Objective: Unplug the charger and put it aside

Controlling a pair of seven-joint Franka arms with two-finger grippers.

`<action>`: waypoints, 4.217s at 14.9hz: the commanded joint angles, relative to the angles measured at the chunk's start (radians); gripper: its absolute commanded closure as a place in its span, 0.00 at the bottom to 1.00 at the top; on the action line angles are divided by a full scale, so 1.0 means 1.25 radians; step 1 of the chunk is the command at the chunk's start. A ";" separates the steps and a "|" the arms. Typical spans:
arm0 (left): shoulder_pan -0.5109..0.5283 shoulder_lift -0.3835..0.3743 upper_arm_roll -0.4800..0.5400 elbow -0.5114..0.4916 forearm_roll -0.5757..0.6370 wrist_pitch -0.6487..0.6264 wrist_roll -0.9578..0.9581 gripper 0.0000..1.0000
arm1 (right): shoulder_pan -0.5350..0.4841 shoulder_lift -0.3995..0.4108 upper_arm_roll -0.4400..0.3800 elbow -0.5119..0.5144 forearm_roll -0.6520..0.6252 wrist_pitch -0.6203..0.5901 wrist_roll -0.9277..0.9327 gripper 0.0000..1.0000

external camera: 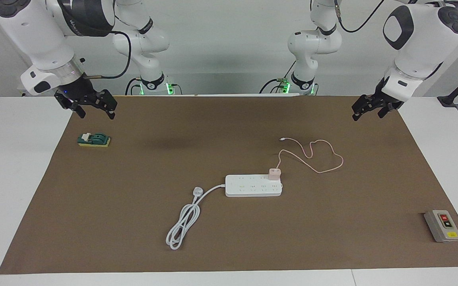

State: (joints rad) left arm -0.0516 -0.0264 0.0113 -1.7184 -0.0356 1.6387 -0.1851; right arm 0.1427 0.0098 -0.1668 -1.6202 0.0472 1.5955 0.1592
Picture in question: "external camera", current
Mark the pink charging cable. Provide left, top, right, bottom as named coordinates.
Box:
left=278, top=137, right=344, bottom=174

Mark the white power strip with cord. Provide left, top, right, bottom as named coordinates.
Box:
left=166, top=174, right=283, bottom=250

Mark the brown table mat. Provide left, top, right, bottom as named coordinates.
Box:
left=0, top=95, right=458, bottom=274

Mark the green knife switch yellow base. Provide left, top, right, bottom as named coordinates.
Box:
left=78, top=132, right=111, bottom=148

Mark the black right base cable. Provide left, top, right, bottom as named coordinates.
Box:
left=125, top=77, right=142, bottom=96

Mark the black base cable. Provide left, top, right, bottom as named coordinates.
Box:
left=259, top=60, right=297, bottom=95
left=125, top=77, right=142, bottom=96

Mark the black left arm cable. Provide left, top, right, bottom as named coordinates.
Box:
left=334, top=0, right=385, bottom=33

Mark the black left base cable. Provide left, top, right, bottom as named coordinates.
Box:
left=259, top=60, right=297, bottom=95

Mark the grey push-button switch box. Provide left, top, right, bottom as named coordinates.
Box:
left=424, top=210, right=458, bottom=243

